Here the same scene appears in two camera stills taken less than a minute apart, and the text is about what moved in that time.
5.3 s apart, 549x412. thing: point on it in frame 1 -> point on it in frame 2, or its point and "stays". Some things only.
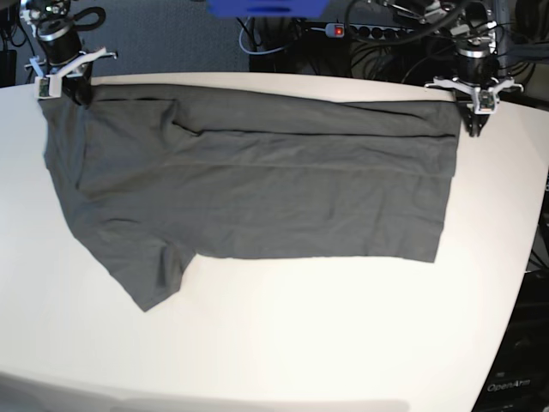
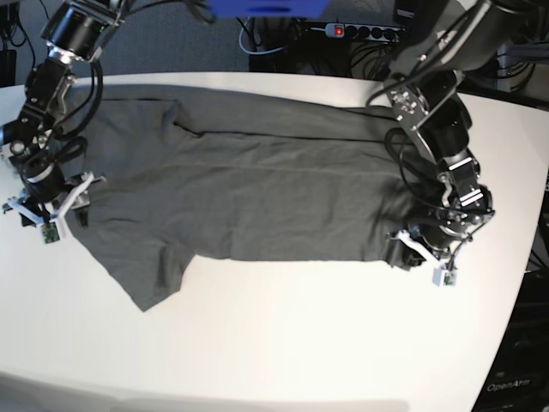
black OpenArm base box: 519,380 stays
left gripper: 65,58 -> 49,194
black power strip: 358,31 stays
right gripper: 481,76 -> 437,239
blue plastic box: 268,9 stays
